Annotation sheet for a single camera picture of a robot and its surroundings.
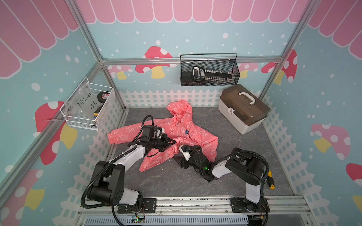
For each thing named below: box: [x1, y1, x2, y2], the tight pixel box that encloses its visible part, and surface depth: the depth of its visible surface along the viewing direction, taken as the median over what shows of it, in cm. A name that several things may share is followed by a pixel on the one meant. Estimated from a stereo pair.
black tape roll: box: [97, 91, 111, 104], surface depth 82 cm
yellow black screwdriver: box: [267, 170, 276, 190], surface depth 83 cm
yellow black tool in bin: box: [93, 104, 103, 119], surface depth 66 cm
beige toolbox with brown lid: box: [217, 83, 271, 135], surface depth 101 cm
